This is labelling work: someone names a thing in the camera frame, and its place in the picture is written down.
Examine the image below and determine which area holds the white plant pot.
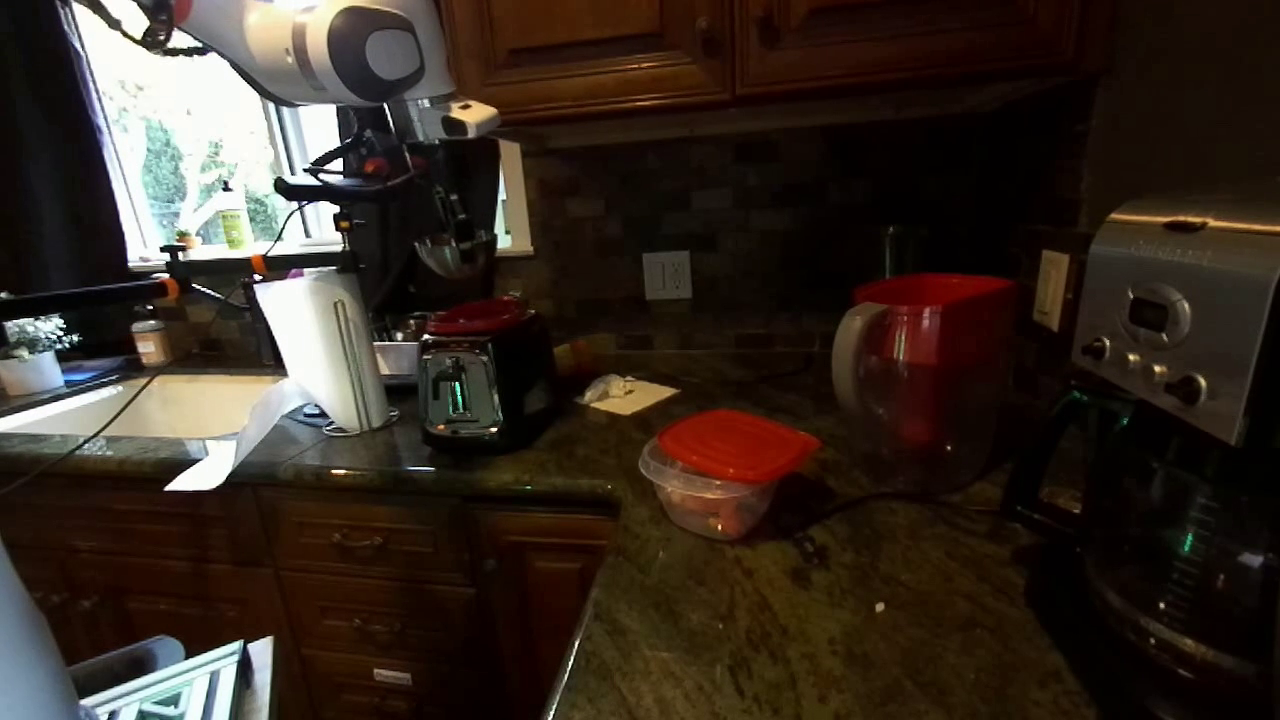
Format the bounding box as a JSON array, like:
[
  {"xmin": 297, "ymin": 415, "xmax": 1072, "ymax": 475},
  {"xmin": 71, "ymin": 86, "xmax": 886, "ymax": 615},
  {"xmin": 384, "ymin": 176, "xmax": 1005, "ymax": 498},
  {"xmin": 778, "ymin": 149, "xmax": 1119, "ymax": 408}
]
[{"xmin": 0, "ymin": 314, "xmax": 71, "ymax": 403}]

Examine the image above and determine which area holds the white paper note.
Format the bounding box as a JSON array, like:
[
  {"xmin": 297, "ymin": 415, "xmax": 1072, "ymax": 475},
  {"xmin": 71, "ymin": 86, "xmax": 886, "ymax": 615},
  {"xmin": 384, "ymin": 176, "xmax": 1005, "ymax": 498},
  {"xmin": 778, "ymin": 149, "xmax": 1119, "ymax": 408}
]
[{"xmin": 575, "ymin": 370, "xmax": 685, "ymax": 419}]

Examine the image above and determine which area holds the clear container with red lid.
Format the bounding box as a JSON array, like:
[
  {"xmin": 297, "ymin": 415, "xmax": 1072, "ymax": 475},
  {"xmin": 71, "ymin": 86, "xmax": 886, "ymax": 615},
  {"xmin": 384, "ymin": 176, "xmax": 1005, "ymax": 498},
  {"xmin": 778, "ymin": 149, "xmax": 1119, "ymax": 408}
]
[{"xmin": 632, "ymin": 403, "xmax": 825, "ymax": 544}]

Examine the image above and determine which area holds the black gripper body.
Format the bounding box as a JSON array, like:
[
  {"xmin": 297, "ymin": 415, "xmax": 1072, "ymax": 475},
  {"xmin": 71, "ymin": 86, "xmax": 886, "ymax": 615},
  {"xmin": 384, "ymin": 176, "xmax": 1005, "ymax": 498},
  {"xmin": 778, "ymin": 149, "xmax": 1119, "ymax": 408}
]
[{"xmin": 344, "ymin": 132, "xmax": 499, "ymax": 293}]

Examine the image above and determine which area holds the dark wooden base cabinet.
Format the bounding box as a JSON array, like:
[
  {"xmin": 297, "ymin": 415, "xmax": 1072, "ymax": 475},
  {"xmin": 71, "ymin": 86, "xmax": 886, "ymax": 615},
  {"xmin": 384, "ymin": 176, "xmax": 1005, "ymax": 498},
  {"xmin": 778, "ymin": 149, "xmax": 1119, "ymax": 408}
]
[{"xmin": 0, "ymin": 470, "xmax": 619, "ymax": 720}]

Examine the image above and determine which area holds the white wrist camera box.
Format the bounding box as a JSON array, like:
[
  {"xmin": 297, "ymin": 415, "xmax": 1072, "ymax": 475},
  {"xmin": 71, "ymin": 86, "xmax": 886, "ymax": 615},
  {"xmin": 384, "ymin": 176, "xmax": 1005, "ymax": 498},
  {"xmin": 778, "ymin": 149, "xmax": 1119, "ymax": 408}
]
[{"xmin": 438, "ymin": 97, "xmax": 503, "ymax": 145}]

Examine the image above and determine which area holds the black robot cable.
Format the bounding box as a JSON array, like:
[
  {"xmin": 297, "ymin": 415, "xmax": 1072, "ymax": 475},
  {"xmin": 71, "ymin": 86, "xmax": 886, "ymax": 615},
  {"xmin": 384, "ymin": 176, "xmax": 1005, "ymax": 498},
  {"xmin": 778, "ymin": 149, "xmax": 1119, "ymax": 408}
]
[{"xmin": 272, "ymin": 129, "xmax": 414, "ymax": 210}]

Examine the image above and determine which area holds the dark curtain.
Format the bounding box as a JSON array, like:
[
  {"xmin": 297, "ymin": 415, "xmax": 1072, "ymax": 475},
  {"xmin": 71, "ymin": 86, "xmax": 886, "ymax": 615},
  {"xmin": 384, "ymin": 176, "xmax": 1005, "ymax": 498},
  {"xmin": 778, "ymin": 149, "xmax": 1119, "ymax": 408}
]
[{"xmin": 0, "ymin": 0, "xmax": 142, "ymax": 300}]

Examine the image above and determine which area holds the white paper towel roll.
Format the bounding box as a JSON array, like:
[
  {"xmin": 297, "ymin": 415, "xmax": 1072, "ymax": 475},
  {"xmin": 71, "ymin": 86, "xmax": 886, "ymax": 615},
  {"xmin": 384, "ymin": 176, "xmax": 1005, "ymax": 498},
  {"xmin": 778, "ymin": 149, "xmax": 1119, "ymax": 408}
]
[{"xmin": 254, "ymin": 266, "xmax": 397, "ymax": 440}]

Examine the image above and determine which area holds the green soap bottle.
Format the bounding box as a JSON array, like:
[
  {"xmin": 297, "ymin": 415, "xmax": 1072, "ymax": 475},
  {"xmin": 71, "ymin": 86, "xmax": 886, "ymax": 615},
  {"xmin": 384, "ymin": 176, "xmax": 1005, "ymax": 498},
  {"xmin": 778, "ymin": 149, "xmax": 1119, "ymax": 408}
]
[{"xmin": 218, "ymin": 176, "xmax": 262, "ymax": 255}]

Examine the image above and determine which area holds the kitchen window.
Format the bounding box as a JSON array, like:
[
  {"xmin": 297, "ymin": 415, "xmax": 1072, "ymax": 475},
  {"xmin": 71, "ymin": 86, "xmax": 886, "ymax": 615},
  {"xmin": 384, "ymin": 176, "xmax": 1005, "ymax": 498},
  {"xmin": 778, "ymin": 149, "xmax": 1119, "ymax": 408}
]
[{"xmin": 69, "ymin": 0, "xmax": 350, "ymax": 268}]

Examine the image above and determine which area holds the dark wooden wall cabinet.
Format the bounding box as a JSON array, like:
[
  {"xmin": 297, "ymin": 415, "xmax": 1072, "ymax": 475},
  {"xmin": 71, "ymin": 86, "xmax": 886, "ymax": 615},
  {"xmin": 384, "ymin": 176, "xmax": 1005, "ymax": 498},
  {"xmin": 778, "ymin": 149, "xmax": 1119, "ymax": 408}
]
[{"xmin": 438, "ymin": 0, "xmax": 1119, "ymax": 129}]

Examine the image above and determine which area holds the black red toaster appliance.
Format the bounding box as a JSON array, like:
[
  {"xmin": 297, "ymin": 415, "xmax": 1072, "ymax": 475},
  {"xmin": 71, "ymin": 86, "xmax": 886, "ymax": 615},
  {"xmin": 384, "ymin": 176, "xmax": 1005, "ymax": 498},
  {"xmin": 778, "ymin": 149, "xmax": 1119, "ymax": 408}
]
[{"xmin": 415, "ymin": 293, "xmax": 559, "ymax": 451}]

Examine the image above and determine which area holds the silver metal bowl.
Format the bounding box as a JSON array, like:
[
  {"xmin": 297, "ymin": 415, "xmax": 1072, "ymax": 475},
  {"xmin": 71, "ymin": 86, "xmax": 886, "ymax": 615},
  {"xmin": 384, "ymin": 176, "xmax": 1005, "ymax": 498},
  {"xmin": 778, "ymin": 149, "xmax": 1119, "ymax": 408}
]
[{"xmin": 414, "ymin": 227, "xmax": 499, "ymax": 290}]

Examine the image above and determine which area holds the red lidded glass pitcher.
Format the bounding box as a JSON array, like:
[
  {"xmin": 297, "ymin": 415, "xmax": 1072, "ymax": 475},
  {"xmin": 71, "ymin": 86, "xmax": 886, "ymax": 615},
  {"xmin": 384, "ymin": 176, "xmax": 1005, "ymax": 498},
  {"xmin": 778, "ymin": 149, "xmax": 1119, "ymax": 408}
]
[{"xmin": 830, "ymin": 272, "xmax": 1029, "ymax": 500}]

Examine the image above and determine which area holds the white paper sheet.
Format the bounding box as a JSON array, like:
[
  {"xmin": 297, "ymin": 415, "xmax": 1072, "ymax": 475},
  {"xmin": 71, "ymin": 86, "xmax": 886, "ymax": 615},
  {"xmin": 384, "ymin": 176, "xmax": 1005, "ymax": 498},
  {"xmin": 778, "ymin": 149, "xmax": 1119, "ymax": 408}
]
[{"xmin": 159, "ymin": 378, "xmax": 312, "ymax": 500}]

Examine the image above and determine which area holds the orange capped bottle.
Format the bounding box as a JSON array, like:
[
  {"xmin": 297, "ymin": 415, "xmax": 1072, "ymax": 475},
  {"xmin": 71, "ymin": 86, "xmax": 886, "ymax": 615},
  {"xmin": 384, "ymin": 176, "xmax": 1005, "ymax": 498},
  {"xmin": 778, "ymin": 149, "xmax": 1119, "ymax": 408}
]
[{"xmin": 156, "ymin": 241, "xmax": 192, "ymax": 321}]

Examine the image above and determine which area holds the white wall switch plate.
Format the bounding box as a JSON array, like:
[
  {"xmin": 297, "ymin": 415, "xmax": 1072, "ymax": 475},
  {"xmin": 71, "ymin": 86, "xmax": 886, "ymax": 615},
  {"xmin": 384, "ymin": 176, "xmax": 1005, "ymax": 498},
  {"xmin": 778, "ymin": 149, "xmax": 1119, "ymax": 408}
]
[{"xmin": 1029, "ymin": 246, "xmax": 1077, "ymax": 335}]

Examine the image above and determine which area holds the white wall outlet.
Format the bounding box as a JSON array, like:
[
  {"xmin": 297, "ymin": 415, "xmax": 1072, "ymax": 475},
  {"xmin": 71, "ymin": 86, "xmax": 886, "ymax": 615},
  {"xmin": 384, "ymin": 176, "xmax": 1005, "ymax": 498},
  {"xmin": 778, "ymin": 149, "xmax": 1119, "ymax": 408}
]
[{"xmin": 640, "ymin": 246, "xmax": 700, "ymax": 309}]

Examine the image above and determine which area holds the white dishwasher rack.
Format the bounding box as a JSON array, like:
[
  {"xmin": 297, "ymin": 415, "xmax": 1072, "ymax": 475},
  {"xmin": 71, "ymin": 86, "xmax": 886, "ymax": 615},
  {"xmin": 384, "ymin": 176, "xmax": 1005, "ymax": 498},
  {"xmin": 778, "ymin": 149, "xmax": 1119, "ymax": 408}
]
[{"xmin": 69, "ymin": 632, "xmax": 281, "ymax": 720}]

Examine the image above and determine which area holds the silver black coffee maker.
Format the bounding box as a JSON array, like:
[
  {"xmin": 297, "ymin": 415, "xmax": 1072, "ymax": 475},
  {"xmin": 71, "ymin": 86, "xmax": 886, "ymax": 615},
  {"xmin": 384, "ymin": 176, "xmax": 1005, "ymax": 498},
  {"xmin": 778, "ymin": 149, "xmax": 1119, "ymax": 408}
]
[{"xmin": 1001, "ymin": 197, "xmax": 1280, "ymax": 718}]

